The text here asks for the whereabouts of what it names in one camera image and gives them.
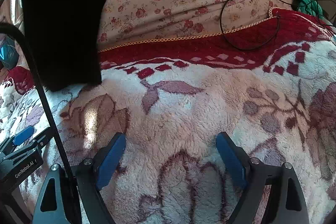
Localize green cloth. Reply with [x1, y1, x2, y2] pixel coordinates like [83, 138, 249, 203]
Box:
[293, 0, 324, 17]

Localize black braided cable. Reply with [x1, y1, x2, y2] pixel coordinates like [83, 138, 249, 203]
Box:
[0, 22, 82, 224]

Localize blue bag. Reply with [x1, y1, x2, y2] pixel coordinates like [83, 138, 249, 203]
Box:
[0, 36, 20, 69]

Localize thin black cable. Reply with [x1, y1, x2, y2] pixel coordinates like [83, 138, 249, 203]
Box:
[220, 0, 336, 51]

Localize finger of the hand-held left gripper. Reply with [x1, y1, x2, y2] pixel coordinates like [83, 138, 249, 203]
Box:
[10, 127, 51, 159]
[0, 126, 35, 154]

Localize black pants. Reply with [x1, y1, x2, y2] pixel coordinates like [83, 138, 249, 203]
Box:
[17, 0, 227, 92]

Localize red and white plush blanket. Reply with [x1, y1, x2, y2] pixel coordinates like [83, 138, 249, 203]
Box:
[0, 7, 336, 224]

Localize beige curtain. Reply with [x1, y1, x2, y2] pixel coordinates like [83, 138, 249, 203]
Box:
[0, 0, 27, 35]

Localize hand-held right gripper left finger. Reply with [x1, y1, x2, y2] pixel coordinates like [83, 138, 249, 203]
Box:
[33, 132, 127, 224]

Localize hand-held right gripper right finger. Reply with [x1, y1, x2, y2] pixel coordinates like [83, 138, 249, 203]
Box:
[215, 132, 310, 224]

